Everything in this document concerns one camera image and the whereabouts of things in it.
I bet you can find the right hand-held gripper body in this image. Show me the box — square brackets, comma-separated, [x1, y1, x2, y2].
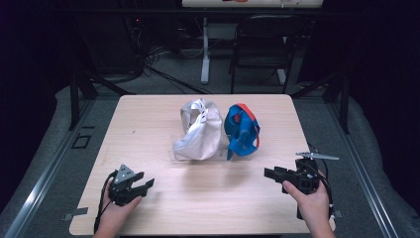
[286, 151, 341, 195]

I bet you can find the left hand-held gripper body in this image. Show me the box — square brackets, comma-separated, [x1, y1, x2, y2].
[108, 164, 144, 207]

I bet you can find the blue cap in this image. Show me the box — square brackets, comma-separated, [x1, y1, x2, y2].
[223, 103, 262, 162]

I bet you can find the white cap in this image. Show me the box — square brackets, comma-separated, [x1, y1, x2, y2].
[171, 97, 224, 162]

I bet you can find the person's left hand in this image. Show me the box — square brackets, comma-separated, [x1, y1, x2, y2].
[98, 189, 144, 233]

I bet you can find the person's right hand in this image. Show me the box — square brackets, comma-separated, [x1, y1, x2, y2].
[282, 179, 333, 229]

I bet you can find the grey tape strip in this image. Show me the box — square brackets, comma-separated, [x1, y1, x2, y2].
[61, 206, 89, 222]

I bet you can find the black tape square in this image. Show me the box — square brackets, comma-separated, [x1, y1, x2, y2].
[70, 133, 92, 150]

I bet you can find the black metal stand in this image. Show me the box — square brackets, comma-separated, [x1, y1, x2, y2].
[67, 69, 137, 131]
[290, 70, 351, 135]

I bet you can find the black folding chair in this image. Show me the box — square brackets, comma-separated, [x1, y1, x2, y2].
[229, 13, 310, 94]

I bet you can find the white desk leg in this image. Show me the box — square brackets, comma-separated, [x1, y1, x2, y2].
[200, 17, 212, 85]

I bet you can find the white desk top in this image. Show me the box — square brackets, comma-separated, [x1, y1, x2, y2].
[181, 0, 325, 9]

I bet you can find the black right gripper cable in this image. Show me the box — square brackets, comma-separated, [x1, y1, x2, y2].
[306, 142, 335, 220]

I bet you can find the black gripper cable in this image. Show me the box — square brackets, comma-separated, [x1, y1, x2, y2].
[93, 170, 119, 234]
[306, 142, 335, 220]

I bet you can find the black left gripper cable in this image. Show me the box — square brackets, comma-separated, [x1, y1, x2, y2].
[93, 170, 119, 234]

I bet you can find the aluminium floor rail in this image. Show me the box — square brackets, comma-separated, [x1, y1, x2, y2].
[3, 98, 97, 238]
[325, 98, 401, 238]

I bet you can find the bundle of black floor cables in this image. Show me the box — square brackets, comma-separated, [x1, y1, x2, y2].
[123, 14, 212, 95]

